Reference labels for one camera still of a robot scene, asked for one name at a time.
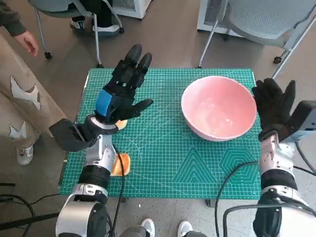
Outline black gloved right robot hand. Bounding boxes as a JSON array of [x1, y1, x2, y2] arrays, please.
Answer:
[[251, 78, 297, 143]]

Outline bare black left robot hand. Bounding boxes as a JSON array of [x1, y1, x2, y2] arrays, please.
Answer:
[[95, 43, 154, 125]]

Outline pink bowl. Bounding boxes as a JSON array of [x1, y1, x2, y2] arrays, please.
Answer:
[[181, 76, 258, 142]]

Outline long toy bread loaf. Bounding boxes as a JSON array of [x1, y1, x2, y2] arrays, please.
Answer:
[[110, 153, 131, 177]]

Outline green cutting mat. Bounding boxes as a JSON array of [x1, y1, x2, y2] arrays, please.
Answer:
[[59, 68, 262, 200]]

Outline seated person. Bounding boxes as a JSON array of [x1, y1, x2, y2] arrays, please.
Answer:
[[70, 0, 120, 34]]

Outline grey mesh office chair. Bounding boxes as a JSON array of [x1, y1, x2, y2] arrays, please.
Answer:
[[197, 0, 316, 79]]

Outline standing person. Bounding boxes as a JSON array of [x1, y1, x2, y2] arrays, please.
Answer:
[[0, 0, 67, 166]]

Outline person's hand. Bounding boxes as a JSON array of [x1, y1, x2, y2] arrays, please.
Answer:
[[13, 32, 40, 57]]

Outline white vented cabinet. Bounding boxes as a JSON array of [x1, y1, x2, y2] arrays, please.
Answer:
[[197, 0, 244, 38]]

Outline white shoe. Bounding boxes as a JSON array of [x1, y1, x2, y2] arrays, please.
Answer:
[[141, 218, 156, 237], [177, 220, 195, 237]]

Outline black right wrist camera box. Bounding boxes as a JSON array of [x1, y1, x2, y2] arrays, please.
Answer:
[[278, 100, 316, 143]]

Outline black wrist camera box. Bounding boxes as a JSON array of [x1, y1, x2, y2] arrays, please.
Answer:
[[48, 118, 97, 152], [278, 100, 316, 143]]

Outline black right camera cable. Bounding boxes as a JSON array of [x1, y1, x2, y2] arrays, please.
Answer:
[[295, 142, 316, 176]]

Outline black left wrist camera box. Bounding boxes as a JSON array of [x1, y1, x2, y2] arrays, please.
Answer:
[[48, 118, 97, 152]]

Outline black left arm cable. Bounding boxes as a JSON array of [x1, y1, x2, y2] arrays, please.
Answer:
[[107, 142, 127, 237]]

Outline long black right arm cable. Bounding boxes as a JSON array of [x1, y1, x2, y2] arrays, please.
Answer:
[[213, 160, 260, 237]]

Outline looped black right arm cable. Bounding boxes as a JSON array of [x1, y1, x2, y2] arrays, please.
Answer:
[[223, 204, 260, 237]]

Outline black floor cable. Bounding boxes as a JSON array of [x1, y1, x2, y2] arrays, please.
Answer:
[[0, 194, 60, 223]]

